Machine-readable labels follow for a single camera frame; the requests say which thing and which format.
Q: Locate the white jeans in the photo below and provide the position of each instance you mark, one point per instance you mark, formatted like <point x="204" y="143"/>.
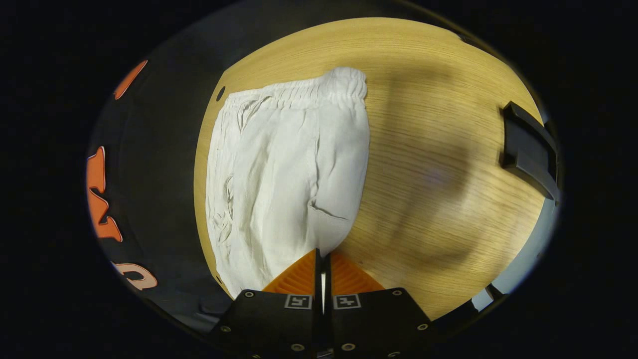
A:
<point x="284" y="174"/>

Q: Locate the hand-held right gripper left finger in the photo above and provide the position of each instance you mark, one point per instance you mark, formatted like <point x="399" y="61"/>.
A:
<point x="279" y="324"/>

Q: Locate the black plastic holder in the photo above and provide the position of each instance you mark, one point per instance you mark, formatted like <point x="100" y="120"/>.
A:
<point x="523" y="144"/>

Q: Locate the black backdrop cloth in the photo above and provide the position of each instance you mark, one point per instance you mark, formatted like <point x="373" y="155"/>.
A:
<point x="159" y="174"/>

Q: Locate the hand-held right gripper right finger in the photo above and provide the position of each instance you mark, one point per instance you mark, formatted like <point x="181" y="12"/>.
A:
<point x="369" y="324"/>

